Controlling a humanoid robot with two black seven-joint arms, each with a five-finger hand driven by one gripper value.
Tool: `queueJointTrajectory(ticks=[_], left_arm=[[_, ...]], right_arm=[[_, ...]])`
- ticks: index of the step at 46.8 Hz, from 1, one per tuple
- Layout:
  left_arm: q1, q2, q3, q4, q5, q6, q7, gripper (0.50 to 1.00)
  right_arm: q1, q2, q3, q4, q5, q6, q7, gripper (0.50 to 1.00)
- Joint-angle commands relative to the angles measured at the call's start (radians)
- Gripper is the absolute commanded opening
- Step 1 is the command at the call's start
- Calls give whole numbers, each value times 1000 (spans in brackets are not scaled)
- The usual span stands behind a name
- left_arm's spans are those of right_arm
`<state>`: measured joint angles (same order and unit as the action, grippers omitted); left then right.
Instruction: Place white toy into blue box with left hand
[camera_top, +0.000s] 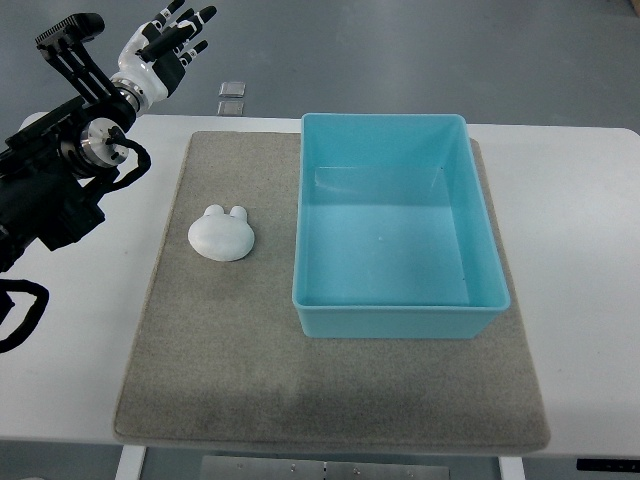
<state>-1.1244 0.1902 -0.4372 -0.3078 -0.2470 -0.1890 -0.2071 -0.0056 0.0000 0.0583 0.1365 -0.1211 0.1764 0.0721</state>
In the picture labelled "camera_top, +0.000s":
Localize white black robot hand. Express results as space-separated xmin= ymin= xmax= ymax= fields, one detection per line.
xmin=111 ymin=1 xmax=217 ymax=116

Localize white bunny toy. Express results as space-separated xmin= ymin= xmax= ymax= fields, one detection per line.
xmin=188 ymin=204 xmax=255 ymax=262

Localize blue plastic box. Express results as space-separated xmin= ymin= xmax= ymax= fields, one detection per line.
xmin=292 ymin=113 xmax=511 ymax=339

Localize upper floor socket plate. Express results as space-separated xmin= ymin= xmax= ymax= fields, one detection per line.
xmin=219 ymin=81 xmax=246 ymax=98

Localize floor socket plate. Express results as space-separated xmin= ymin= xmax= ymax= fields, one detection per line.
xmin=217 ymin=100 xmax=244 ymax=117
xmin=219 ymin=81 xmax=246 ymax=98

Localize lower floor socket plate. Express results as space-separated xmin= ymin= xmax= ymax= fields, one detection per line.
xmin=217 ymin=100 xmax=244 ymax=117

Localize grey felt mat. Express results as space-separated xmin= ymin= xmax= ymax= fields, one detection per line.
xmin=113 ymin=132 xmax=551 ymax=455

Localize left white table leg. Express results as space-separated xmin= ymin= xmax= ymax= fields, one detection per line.
xmin=114 ymin=445 xmax=147 ymax=480

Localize white table leg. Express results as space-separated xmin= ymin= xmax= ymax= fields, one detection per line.
xmin=114 ymin=445 xmax=147 ymax=480
xmin=498 ymin=457 xmax=526 ymax=480

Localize right white table leg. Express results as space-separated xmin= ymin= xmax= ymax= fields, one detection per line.
xmin=498 ymin=457 xmax=526 ymax=480

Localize black table control panel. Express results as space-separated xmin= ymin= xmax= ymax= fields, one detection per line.
xmin=576 ymin=458 xmax=640 ymax=473

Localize black cable loop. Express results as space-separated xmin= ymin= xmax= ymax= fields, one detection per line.
xmin=0 ymin=278 xmax=50 ymax=354

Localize metal table frame plate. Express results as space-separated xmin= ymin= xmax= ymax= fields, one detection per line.
xmin=199 ymin=456 xmax=451 ymax=480

